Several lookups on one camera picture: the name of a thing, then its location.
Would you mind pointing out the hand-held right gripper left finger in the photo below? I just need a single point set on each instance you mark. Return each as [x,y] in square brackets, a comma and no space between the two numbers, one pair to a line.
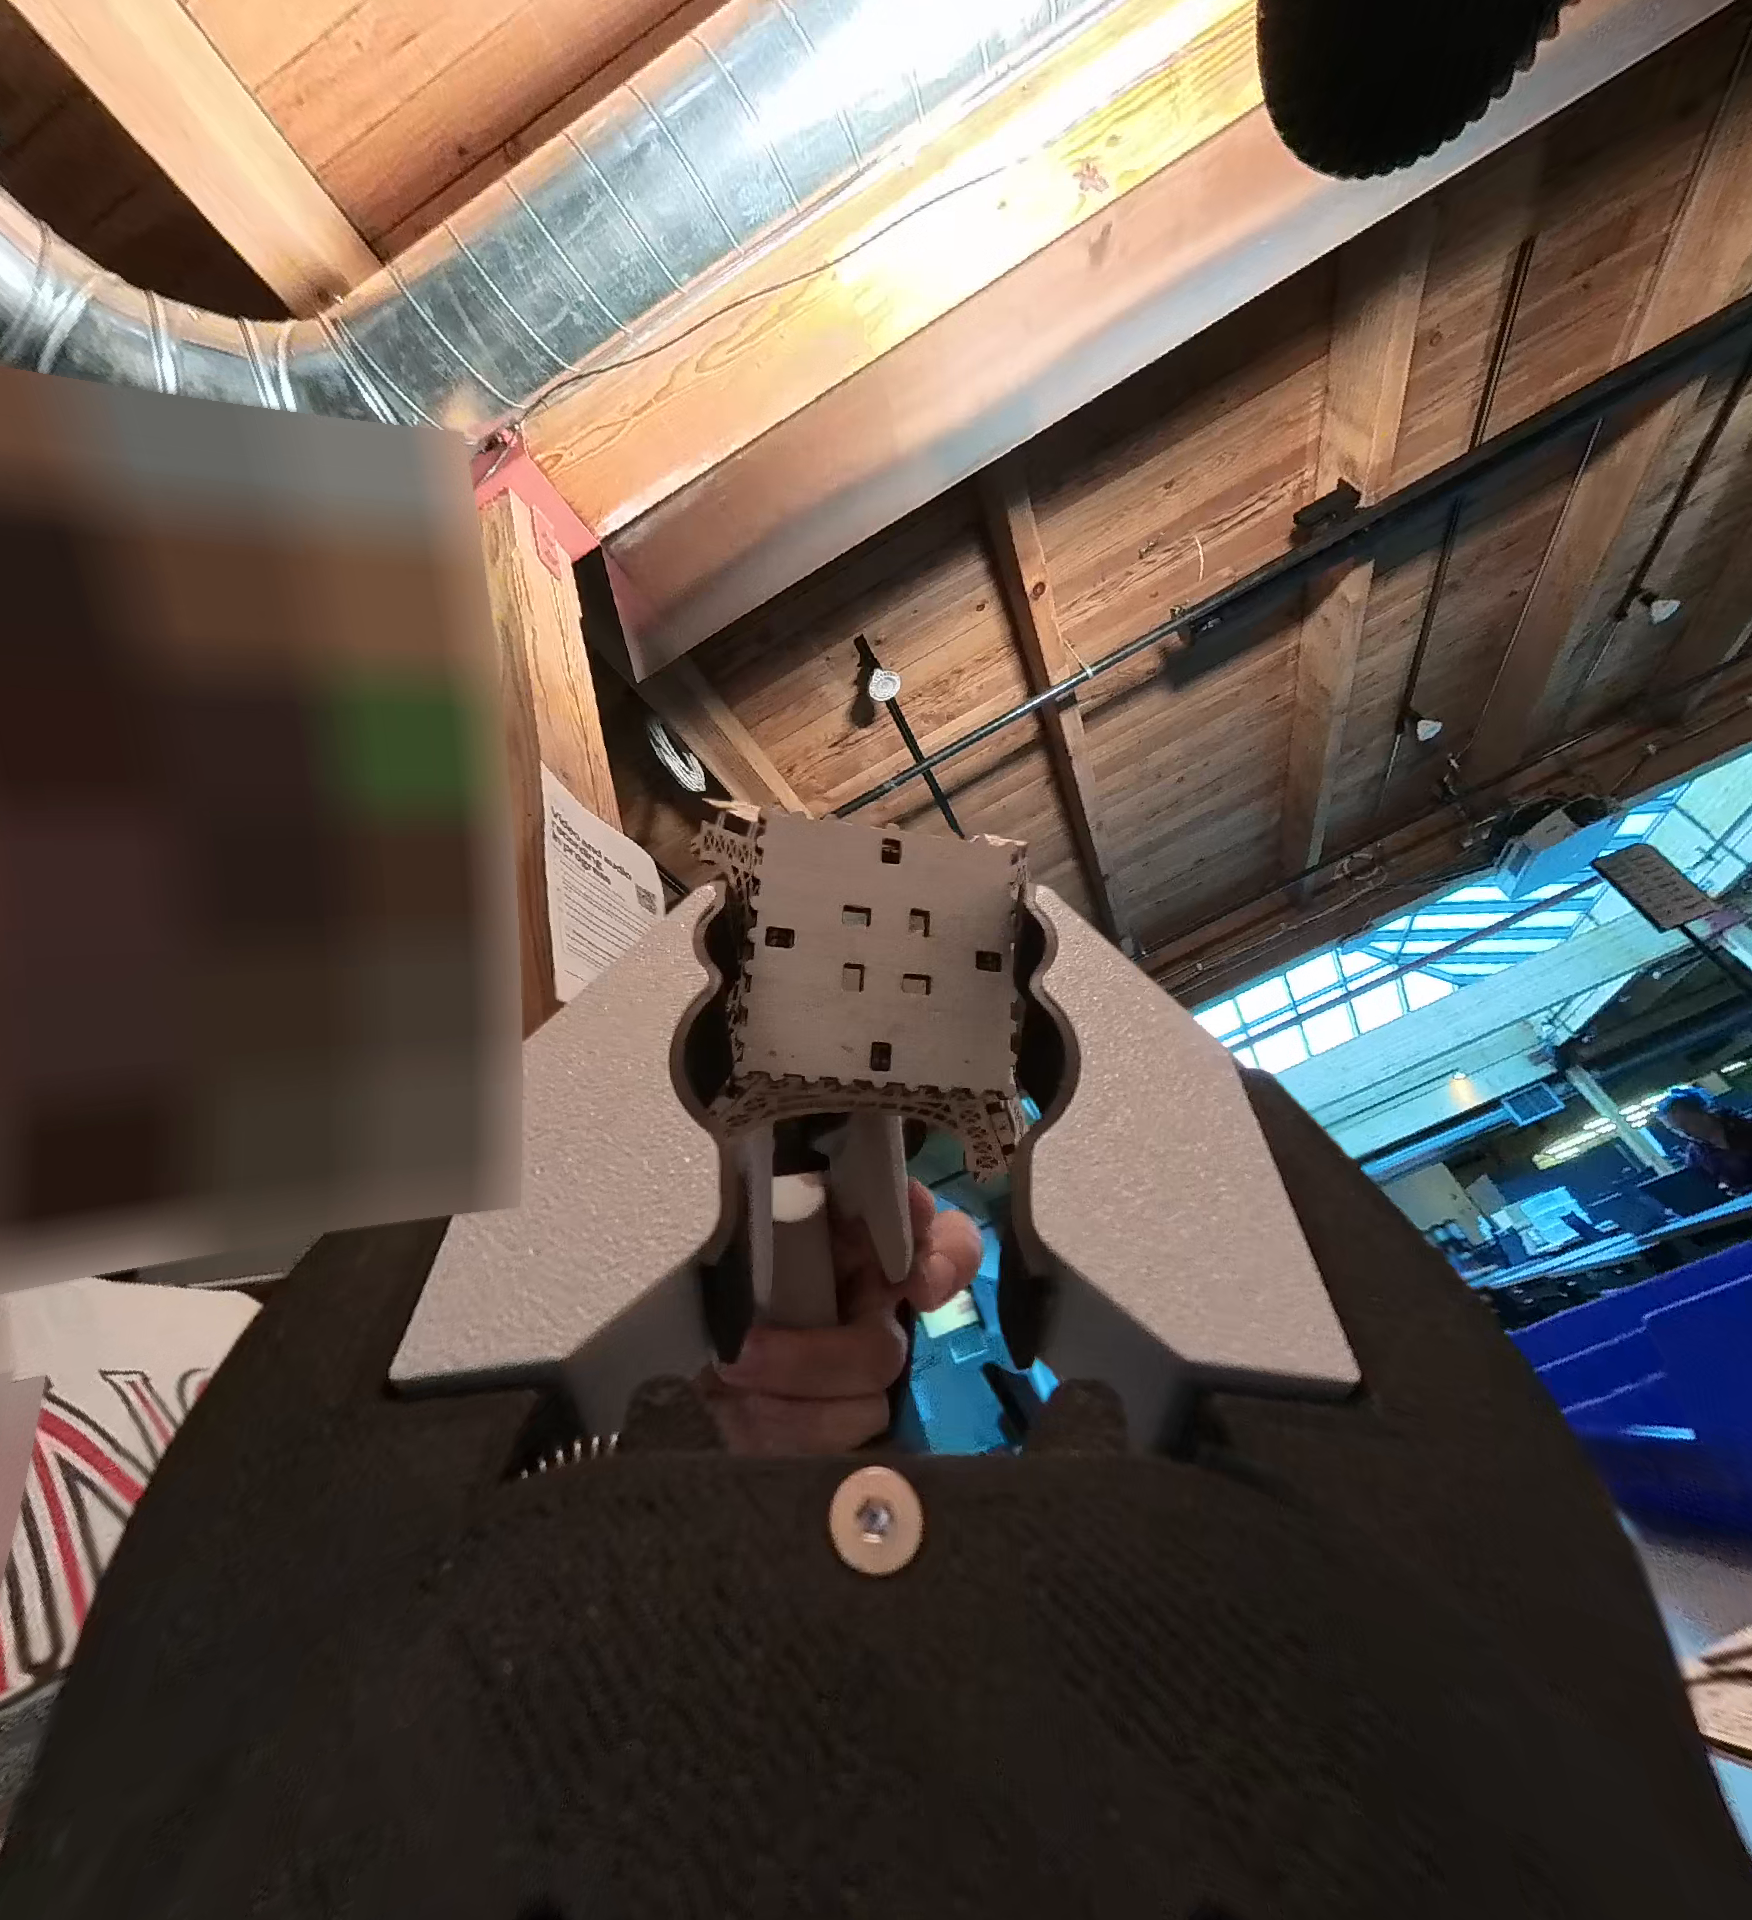
[577,1201]

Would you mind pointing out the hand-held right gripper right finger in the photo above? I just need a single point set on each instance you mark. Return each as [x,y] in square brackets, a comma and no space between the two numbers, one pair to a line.
[1176,1201]

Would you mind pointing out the blue plastic bin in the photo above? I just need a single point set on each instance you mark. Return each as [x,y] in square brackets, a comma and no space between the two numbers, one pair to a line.
[1685,1379]

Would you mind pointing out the silver metal air duct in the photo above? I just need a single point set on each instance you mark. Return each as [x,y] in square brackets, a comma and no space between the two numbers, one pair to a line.
[591,255]

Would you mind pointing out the white sheet with red print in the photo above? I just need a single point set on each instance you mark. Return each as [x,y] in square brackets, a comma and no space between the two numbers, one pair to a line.
[96,1350]

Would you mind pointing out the black ribbed round object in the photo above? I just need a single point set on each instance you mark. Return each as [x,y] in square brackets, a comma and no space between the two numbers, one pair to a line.
[1380,84]

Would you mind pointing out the person's left hand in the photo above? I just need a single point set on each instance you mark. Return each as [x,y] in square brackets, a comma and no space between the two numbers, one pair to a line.
[817,1388]

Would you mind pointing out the wooden post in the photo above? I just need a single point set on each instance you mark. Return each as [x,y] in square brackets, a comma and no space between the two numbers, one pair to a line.
[539,677]

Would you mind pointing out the black ceiling track rail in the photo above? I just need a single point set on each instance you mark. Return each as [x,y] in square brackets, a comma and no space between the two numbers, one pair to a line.
[1566,436]

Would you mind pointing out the hanging dark sign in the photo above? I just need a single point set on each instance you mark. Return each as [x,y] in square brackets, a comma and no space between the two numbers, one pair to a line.
[1656,887]

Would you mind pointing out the wooden model tower section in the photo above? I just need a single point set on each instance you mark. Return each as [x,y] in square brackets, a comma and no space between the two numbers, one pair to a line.
[801,1021]

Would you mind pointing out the white paper notice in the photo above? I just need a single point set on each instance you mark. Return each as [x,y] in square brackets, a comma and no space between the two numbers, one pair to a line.
[600,900]

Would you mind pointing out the black ceiling spot lamp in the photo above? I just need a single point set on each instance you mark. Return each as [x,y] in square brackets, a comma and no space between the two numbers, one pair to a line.
[880,679]
[1424,729]
[1656,606]

